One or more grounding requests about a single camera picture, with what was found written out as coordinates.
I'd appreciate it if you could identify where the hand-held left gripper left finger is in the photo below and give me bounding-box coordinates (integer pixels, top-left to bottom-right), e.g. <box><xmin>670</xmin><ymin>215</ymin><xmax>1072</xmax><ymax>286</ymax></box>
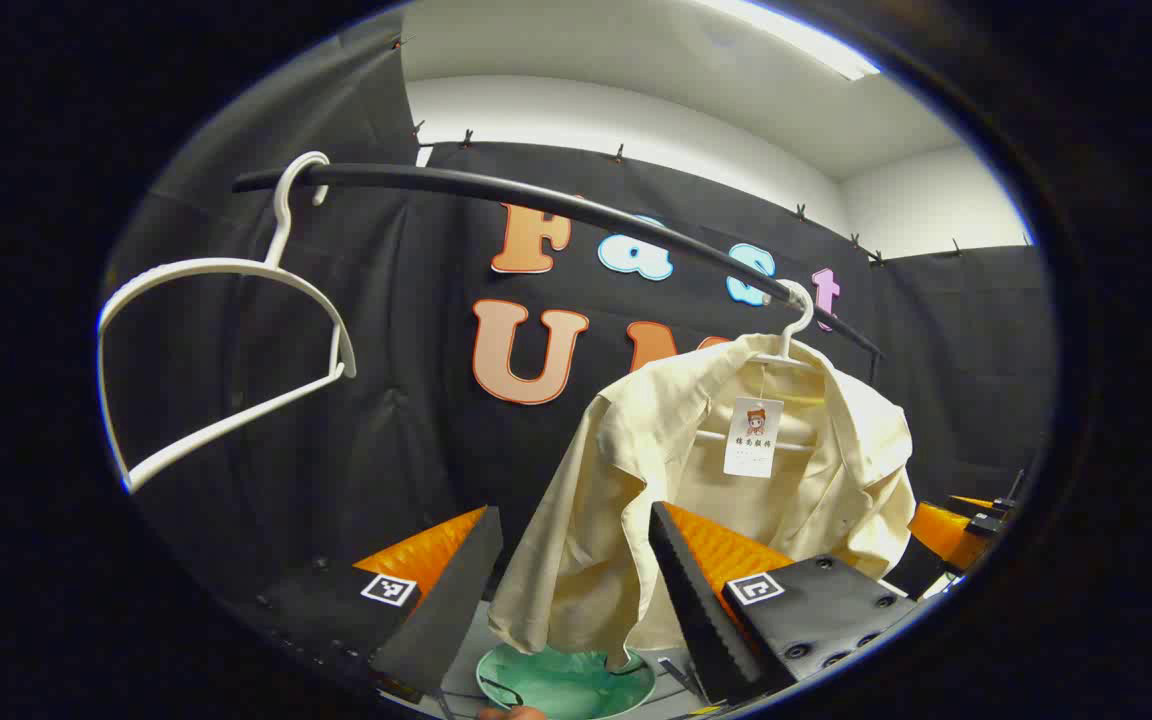
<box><xmin>226</xmin><ymin>505</ymin><xmax>505</xmax><ymax>699</ymax></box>

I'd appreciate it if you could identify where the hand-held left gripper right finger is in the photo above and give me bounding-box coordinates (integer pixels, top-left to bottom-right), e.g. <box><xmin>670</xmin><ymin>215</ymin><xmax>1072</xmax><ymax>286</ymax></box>
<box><xmin>647</xmin><ymin>501</ymin><xmax>919</xmax><ymax>705</ymax></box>

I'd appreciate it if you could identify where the cream shirt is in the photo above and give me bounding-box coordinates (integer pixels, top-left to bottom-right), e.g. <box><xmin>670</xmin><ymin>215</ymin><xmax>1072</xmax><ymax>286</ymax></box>
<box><xmin>488</xmin><ymin>333</ymin><xmax>917</xmax><ymax>671</ymax></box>

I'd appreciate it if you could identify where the green laundry hamper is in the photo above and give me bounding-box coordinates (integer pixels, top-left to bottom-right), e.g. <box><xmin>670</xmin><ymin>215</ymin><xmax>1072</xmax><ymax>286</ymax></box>
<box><xmin>476</xmin><ymin>640</ymin><xmax>657</xmax><ymax>720</ymax></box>

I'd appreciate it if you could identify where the white plastic hanger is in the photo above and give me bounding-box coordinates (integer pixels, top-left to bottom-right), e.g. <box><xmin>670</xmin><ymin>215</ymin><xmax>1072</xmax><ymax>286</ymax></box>
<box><xmin>96</xmin><ymin>150</ymin><xmax>357</xmax><ymax>494</ymax></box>
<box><xmin>694</xmin><ymin>280</ymin><xmax>827</xmax><ymax>451</ymax></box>

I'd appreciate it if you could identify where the black clothes rack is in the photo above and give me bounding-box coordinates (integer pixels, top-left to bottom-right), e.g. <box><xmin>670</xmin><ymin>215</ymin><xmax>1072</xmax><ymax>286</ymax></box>
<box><xmin>233</xmin><ymin>163</ymin><xmax>885</xmax><ymax>361</ymax></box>

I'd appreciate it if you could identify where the black backdrop cloth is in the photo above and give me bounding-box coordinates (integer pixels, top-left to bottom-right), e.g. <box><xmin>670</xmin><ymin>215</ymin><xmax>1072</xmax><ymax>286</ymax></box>
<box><xmin>101</xmin><ymin>10</ymin><xmax>1057</xmax><ymax>641</ymax></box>

